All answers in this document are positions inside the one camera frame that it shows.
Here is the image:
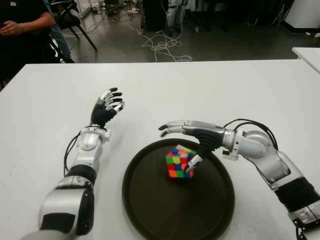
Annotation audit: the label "tangled white floor cable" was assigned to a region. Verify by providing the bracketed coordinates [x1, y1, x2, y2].
[127, 19, 193, 62]

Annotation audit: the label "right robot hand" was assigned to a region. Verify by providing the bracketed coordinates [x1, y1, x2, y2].
[158, 119, 227, 175]

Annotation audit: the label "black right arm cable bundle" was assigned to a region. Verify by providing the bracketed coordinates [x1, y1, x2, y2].
[223, 118, 279, 151]

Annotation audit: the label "white cabinet with black base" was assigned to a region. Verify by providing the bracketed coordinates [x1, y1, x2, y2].
[283, 0, 320, 33]

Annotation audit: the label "silver humanoid robot legs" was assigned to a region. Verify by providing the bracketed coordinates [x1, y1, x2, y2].
[166, 0, 187, 32]

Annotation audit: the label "white glass display cabinet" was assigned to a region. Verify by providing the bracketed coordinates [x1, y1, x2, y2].
[74, 0, 92, 18]

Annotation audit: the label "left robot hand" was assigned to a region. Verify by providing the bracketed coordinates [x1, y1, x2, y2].
[91, 87, 126, 127]

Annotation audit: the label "white side table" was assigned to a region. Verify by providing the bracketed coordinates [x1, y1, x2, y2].
[291, 46, 320, 75]

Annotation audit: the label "black wheeled equipment rack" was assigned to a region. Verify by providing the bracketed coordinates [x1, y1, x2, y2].
[187, 0, 285, 33]

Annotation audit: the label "black folding chair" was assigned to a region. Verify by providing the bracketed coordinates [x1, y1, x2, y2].
[48, 0, 98, 63]

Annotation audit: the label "dark brown round plate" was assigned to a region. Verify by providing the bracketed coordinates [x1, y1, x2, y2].
[121, 138, 236, 240]

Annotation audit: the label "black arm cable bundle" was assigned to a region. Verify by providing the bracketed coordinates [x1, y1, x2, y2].
[223, 118, 279, 151]
[63, 131, 83, 176]

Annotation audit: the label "multicoloured Rubik's cube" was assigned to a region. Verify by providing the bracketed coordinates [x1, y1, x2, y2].
[165, 144, 201, 180]

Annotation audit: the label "black floor cabinet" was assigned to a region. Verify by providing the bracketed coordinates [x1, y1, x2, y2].
[142, 0, 168, 32]

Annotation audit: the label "black left arm cable bundle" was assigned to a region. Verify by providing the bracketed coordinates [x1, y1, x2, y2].
[63, 131, 83, 176]

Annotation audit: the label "seated person in black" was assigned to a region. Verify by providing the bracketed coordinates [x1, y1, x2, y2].
[0, 0, 75, 84]

